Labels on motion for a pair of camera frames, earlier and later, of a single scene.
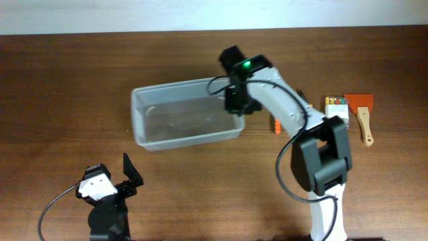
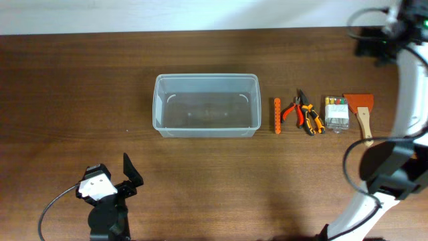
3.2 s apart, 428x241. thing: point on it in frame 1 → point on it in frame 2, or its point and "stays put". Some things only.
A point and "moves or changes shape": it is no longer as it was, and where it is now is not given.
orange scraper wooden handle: x=362 y=105 stays put
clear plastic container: x=175 y=113 moves or changes shape
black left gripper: x=127 y=187 stays put
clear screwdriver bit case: x=339 y=106 stays put
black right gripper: x=253 y=106 → x=371 y=35
